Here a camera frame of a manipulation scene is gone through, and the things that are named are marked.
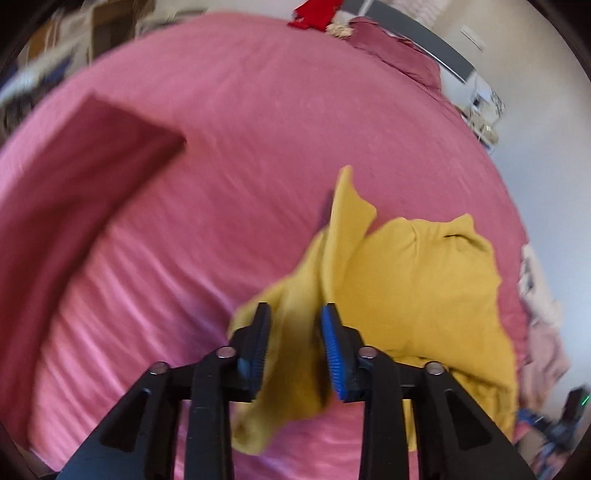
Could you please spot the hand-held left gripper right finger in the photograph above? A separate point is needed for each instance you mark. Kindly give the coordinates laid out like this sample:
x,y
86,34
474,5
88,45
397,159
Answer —
x,y
332,350

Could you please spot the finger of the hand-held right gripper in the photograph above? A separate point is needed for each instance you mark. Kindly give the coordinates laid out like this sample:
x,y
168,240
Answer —
x,y
531,417

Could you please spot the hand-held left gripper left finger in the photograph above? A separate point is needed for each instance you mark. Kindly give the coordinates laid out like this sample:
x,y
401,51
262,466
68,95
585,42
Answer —
x,y
258,350

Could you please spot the pale pink knit sweater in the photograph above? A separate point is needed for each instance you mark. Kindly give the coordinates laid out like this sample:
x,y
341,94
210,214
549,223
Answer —
x,y
549,360

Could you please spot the yellow garment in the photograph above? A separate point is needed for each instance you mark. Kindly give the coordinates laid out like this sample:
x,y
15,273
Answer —
x,y
415,286

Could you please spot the pink bed sheet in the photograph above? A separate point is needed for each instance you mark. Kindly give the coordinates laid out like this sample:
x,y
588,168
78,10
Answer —
x,y
231,138

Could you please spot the white bedside shelf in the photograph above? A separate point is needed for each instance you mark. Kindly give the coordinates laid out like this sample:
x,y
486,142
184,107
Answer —
x,y
485,115

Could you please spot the small beige fluffy item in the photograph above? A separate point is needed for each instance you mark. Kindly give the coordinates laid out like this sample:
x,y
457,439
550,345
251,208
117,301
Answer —
x,y
339,30

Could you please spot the grey headboard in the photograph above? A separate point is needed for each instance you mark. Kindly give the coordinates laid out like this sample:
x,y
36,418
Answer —
x,y
434,44

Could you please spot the red cloth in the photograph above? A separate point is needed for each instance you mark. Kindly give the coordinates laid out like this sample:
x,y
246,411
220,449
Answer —
x,y
316,14

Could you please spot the wooden furniture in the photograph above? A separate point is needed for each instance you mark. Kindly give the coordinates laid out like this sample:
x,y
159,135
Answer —
x,y
111,23

